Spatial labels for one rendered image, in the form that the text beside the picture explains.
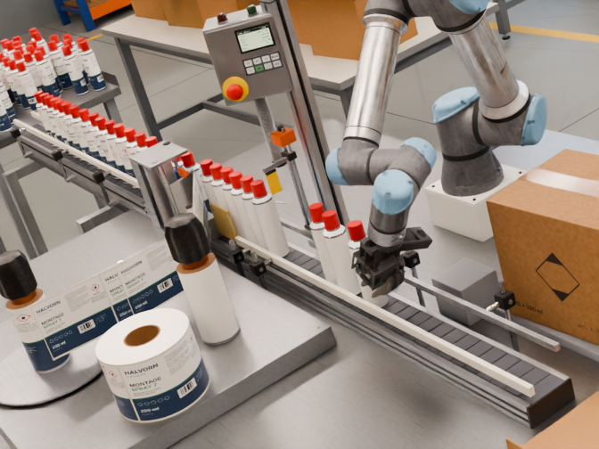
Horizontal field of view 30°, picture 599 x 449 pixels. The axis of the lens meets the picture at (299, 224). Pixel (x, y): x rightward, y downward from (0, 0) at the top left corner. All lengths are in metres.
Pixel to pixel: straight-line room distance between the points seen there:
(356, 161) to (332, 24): 2.14
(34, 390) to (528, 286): 1.10
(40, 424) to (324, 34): 2.37
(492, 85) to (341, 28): 1.88
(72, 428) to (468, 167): 1.08
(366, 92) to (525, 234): 0.43
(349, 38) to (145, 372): 2.30
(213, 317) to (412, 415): 0.53
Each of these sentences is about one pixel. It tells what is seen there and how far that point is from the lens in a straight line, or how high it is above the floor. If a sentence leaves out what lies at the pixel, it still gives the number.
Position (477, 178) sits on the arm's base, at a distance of 2.67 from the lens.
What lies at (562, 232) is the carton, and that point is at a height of 1.09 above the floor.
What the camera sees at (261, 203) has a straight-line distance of 2.68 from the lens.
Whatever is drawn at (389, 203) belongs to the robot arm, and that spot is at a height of 1.21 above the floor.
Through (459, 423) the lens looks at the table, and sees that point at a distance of 2.13.
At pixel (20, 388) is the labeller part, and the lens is 2.61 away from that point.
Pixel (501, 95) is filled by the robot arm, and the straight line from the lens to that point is 2.50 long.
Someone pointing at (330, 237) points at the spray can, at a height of 1.04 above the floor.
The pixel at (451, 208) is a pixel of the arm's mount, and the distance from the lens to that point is 2.72.
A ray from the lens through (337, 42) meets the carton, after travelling 4.35.
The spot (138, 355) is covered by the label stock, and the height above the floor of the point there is 1.02.
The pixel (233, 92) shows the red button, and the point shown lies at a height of 1.33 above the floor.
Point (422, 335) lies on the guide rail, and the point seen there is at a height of 0.91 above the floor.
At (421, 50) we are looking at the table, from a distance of 4.39.
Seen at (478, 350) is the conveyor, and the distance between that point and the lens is 2.22.
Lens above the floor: 2.11
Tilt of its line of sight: 25 degrees down
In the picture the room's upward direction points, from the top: 17 degrees counter-clockwise
